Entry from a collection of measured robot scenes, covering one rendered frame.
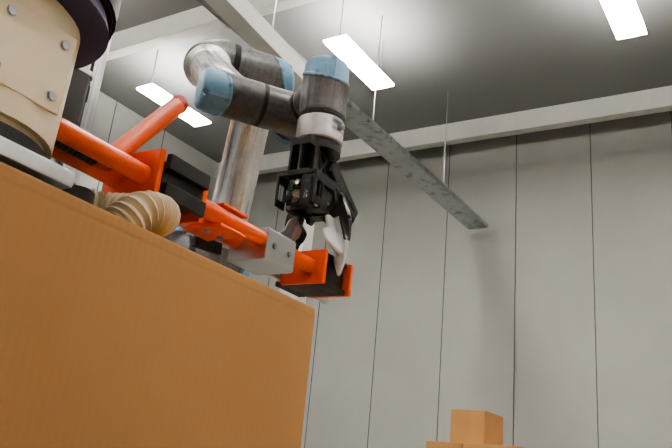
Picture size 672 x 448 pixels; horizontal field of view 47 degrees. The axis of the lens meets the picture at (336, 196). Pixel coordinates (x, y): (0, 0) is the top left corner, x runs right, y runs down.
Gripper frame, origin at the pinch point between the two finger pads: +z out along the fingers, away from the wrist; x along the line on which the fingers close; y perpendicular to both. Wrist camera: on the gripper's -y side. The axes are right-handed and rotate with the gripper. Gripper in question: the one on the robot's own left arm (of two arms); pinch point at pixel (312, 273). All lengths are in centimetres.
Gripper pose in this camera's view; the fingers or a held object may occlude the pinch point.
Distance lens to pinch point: 115.8
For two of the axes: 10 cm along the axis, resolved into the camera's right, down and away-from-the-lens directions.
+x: 8.7, -1.1, -4.9
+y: -4.9, -3.6, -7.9
